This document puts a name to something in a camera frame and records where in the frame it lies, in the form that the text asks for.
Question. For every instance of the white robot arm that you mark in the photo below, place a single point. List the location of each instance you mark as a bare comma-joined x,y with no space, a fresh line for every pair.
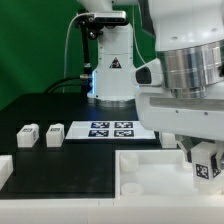
184,93

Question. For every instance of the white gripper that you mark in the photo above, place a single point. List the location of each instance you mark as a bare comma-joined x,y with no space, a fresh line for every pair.
159,111

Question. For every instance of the white fiducial marker sheet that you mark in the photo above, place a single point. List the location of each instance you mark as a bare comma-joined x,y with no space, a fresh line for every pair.
84,130

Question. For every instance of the white square tabletop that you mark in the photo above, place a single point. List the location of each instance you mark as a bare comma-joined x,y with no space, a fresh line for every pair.
157,174

